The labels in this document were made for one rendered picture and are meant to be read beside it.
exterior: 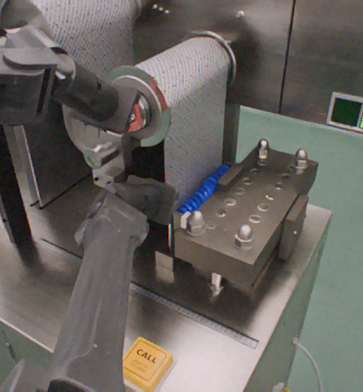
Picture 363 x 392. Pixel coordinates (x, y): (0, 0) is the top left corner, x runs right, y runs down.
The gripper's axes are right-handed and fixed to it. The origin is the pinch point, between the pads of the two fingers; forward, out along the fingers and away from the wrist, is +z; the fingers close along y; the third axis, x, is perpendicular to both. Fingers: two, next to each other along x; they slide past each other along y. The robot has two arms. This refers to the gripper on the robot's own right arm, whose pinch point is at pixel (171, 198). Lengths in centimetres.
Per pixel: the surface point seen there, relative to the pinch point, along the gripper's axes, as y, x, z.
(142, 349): 8.5, -24.1, -12.9
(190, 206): 3.1, -0.9, 3.0
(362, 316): 43, -45, 132
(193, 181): 0.3, 3.7, 7.7
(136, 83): -4.7, 18.9, -14.2
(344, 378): 43, -63, 102
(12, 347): -24.9, -42.5, -7.1
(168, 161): 0.3, 7.3, -5.7
